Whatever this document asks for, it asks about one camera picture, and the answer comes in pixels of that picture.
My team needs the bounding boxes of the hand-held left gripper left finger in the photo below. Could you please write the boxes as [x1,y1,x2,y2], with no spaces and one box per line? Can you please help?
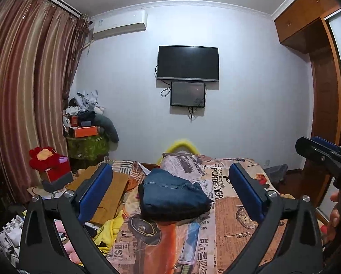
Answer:
[19,162,121,274]

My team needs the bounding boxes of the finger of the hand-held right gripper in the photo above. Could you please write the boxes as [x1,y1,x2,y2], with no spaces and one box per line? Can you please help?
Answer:
[295,137,341,177]
[315,136,341,159]

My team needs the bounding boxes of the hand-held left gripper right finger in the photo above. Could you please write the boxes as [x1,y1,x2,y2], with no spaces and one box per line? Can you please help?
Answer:
[223,162,323,274]

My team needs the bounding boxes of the blue jeans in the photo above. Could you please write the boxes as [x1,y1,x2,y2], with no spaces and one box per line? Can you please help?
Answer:
[137,168,214,221]

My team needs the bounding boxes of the pile of clothes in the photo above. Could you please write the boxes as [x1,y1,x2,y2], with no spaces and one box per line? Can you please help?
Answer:
[63,89,106,120]

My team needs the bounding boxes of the person's right hand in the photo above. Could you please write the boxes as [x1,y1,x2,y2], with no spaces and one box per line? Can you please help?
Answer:
[329,190,341,236]

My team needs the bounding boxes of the grey cloth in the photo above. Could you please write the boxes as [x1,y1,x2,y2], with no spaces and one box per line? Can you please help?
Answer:
[263,164,288,184]

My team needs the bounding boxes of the printed blanket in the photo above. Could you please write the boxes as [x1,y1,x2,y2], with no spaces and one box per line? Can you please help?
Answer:
[102,153,296,274]

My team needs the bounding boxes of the yellow cloth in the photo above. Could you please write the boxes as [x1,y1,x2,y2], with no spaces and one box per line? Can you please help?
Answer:
[93,210,125,253]

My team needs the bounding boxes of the wooden wardrobe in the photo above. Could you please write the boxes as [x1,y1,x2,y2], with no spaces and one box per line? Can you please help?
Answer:
[274,0,341,209]

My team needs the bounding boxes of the orange box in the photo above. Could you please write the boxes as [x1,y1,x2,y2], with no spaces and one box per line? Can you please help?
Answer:
[73,126,99,138]

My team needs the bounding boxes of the dark grey plush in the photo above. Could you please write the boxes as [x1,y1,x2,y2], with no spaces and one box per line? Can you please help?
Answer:
[95,115,119,143]

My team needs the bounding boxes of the red plush flower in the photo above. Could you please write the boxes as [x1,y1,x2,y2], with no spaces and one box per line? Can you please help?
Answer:
[29,146,64,170]

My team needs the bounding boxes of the printed pillow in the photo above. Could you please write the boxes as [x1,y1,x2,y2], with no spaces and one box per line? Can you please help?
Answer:
[160,153,205,182]

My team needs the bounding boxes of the black cloth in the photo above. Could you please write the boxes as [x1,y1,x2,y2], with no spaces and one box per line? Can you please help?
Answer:
[138,183,212,222]

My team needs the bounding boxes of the white shoes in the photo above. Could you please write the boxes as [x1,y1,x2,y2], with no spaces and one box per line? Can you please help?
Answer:
[0,215,24,249]

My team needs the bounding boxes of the small black monitor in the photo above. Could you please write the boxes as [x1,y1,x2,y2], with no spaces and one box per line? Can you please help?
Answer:
[170,81,206,107]

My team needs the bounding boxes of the striped brown curtain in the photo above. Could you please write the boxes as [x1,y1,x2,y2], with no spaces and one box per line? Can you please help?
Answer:
[0,0,89,203]

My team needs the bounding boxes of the black television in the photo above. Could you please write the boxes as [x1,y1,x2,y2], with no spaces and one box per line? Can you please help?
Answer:
[157,46,219,82]

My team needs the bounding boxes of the white air conditioner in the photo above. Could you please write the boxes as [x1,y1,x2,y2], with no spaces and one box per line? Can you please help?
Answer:
[91,9,147,40]

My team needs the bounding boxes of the yellow foam ring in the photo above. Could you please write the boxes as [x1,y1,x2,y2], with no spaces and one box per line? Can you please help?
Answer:
[156,139,199,166]

